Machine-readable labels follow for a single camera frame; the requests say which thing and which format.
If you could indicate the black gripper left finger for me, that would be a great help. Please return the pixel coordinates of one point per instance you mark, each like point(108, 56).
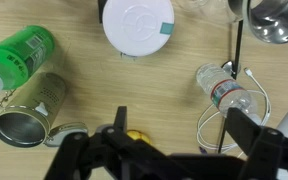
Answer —
point(117, 146)

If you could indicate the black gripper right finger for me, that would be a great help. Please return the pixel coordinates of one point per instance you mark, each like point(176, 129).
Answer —
point(267, 150)

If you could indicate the green plastic bottle white cap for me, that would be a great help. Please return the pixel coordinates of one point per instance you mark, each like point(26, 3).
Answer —
point(20, 53)

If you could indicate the clear plastic water bottle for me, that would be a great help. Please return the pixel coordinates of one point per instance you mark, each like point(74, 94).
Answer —
point(224, 90)

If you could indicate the small yellow striped pumpkin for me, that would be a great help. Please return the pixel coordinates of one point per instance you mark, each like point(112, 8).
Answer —
point(138, 136)

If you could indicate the small purple connector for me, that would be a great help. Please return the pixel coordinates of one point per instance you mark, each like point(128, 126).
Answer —
point(202, 150)

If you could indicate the gold metal tin canister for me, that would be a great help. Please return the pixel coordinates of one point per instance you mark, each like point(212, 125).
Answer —
point(34, 106)

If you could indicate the white canister with round lid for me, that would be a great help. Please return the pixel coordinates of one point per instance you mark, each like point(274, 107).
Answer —
point(137, 26)

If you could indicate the glass carafe with metal funnel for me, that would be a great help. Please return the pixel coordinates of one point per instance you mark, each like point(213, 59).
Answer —
point(274, 23)

